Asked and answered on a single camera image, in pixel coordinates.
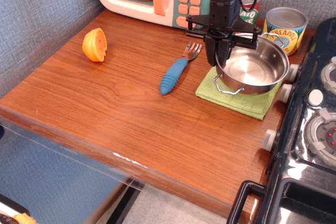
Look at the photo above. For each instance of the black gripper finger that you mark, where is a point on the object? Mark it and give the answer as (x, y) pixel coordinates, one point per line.
(211, 49)
(224, 49)

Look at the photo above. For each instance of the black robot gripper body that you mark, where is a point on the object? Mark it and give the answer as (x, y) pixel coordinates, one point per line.
(222, 28)

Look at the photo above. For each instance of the stainless steel pot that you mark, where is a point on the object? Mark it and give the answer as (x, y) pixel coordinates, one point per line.
(253, 71)

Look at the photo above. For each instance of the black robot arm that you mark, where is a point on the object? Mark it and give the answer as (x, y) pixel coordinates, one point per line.
(223, 29)

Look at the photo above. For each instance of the tomato sauce can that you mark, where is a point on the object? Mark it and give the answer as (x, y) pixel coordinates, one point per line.
(250, 11)

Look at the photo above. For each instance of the pineapple slices can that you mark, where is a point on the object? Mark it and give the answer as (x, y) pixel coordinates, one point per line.
(286, 27)

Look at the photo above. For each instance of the green folded cloth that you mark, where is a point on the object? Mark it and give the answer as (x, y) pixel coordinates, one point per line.
(255, 106)

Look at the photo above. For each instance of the white stove knob upper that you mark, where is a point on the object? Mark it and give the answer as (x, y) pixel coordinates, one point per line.
(292, 72)

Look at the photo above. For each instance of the white stove knob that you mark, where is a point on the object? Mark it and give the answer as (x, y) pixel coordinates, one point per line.
(292, 72)
(285, 93)
(269, 139)

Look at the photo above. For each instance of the white stove knob middle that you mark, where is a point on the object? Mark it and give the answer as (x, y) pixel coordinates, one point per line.
(285, 93)

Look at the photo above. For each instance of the white stove knob lower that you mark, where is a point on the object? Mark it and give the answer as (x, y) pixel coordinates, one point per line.
(269, 139)

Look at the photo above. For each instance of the orange half toy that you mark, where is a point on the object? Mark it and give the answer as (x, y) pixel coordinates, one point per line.
(94, 45)

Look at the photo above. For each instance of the black toy stove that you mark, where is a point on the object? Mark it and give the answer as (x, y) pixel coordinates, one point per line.
(300, 185)

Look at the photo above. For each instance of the orange object bottom left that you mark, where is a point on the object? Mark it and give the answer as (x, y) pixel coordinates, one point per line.
(24, 219)

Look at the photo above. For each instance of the blue handled fork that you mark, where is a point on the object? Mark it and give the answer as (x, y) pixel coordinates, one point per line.
(171, 77)

